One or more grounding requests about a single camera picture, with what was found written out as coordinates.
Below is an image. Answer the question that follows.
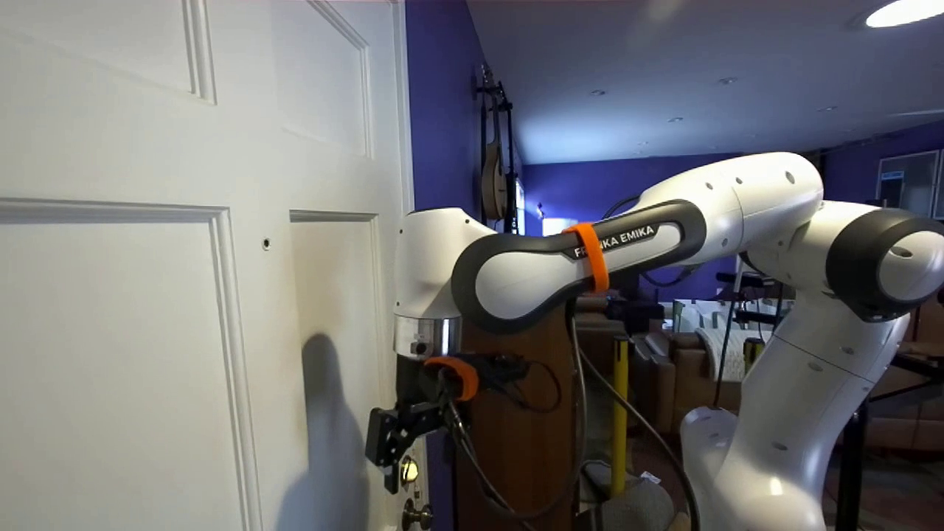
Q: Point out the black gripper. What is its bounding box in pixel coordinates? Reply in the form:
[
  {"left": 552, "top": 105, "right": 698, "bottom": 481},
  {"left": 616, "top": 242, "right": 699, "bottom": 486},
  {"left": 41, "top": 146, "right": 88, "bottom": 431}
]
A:
[{"left": 364, "top": 357, "right": 465, "bottom": 492}]

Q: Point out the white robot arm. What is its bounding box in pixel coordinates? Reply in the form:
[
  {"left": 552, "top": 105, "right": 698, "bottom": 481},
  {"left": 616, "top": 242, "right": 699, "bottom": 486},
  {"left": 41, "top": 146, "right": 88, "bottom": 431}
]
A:
[{"left": 366, "top": 149, "right": 944, "bottom": 531}]

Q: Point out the upper brass door knob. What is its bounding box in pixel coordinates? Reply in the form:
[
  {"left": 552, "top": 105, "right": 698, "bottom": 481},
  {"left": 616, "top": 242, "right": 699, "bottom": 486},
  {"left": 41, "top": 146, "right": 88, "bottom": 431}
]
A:
[{"left": 400, "top": 458, "right": 423, "bottom": 486}]

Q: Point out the brass door knob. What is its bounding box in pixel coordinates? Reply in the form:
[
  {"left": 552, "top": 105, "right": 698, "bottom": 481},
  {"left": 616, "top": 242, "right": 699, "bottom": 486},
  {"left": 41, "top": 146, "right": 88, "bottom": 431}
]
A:
[
  {"left": 403, "top": 499, "right": 434, "bottom": 531},
  {"left": 400, "top": 458, "right": 423, "bottom": 486}
]

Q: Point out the lower brass door knob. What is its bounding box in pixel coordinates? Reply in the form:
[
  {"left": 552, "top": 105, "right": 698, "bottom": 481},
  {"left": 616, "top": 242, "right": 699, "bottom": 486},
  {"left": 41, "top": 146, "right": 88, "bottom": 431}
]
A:
[{"left": 403, "top": 499, "right": 434, "bottom": 531}]

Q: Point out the white panel door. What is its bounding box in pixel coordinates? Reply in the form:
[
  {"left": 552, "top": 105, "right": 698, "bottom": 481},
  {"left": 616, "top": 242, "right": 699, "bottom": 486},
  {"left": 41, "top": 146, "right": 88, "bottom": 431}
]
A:
[{"left": 0, "top": 0, "right": 410, "bottom": 531}]

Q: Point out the brown wooden cabinet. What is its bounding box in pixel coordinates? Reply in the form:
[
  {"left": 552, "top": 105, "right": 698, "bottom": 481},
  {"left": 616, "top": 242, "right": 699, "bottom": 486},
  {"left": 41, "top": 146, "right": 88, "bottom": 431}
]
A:
[{"left": 454, "top": 309, "right": 577, "bottom": 531}]

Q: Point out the yellow pole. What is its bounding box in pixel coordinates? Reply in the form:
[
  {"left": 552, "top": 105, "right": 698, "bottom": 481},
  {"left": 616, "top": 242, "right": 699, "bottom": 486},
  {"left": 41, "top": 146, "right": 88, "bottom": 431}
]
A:
[{"left": 611, "top": 340, "right": 631, "bottom": 499}]

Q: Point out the ceiling light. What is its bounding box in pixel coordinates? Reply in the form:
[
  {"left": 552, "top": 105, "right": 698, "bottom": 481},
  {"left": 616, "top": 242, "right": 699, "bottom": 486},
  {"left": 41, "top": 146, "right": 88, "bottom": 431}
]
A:
[{"left": 864, "top": 0, "right": 944, "bottom": 28}]

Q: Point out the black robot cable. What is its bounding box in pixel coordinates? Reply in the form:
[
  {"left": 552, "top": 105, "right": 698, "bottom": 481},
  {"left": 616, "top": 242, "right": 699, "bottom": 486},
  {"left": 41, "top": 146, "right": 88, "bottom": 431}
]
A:
[{"left": 441, "top": 313, "right": 703, "bottom": 531}]

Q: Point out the black wall rack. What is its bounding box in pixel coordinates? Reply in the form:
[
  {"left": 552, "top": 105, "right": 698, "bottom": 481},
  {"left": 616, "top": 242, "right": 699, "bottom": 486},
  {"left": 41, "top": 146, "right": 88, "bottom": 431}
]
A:
[{"left": 476, "top": 62, "right": 518, "bottom": 233}]

